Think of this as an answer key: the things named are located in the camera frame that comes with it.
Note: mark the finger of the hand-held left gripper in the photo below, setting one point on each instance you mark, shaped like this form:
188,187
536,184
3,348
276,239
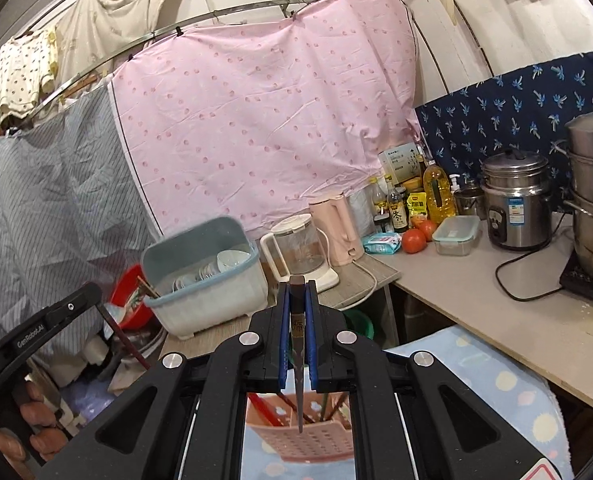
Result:
74,305

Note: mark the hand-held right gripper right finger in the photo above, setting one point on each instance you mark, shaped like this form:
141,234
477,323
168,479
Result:
310,340

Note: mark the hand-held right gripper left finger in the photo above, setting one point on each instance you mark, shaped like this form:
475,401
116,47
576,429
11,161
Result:
284,340

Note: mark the dark brown chopstick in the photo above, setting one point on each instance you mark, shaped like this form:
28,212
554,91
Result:
297,330
336,404
287,402

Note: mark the green chopstick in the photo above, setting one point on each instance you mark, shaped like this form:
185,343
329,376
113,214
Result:
323,404

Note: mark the red chopstick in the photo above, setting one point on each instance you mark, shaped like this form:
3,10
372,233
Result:
262,405

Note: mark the pink perforated utensil holder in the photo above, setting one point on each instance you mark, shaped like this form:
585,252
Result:
301,447

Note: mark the person's left hand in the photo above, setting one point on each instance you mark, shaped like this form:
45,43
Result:
44,400

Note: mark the red basin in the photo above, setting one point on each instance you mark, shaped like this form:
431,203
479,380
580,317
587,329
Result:
126,295

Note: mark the green basin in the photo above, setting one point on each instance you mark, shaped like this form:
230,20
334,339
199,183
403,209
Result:
362,325

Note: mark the grey-blue dish drainer bin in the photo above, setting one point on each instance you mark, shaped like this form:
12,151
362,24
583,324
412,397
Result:
211,305

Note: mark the white glass kettle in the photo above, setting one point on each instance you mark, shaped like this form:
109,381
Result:
301,250

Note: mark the grey striped hanging cloth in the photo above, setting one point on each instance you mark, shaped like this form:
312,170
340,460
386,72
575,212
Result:
51,210

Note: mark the white bowls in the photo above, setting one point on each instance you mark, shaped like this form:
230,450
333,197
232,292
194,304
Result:
216,267

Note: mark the pink electric kettle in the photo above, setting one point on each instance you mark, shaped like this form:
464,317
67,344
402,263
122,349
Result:
339,230

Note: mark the blue wet wipes pack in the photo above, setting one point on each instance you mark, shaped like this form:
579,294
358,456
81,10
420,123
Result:
382,243

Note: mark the red tomato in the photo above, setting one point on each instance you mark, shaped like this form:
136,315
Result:
429,229
414,241

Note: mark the yellow packet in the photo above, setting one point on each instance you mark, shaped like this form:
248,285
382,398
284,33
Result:
417,204

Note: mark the clear food container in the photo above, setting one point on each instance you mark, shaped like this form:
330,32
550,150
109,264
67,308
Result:
455,235

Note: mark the beige wooden counter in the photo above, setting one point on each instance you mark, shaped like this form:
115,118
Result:
501,325

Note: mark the cooking oil bottle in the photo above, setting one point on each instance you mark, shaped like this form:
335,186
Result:
439,195

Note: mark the white and green box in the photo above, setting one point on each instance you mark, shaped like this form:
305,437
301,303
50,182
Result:
399,162

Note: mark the steel cup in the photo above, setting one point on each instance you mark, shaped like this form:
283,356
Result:
469,202

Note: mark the white pump bottle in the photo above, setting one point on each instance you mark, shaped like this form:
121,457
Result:
456,187

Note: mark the pink dotted hanging cloth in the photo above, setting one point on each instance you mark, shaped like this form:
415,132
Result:
276,110

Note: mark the dotted child's garment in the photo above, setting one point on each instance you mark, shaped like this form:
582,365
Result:
24,75

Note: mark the steel rice cooker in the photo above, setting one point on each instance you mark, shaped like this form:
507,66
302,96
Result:
516,205

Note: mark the black induction cooker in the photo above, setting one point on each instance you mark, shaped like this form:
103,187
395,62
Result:
584,287

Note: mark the cream hanging garment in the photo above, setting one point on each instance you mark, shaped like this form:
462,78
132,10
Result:
121,15

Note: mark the navy printed cloth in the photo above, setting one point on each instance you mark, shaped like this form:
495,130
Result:
516,110

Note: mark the curved steel rail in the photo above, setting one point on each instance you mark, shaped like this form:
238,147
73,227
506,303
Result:
236,7

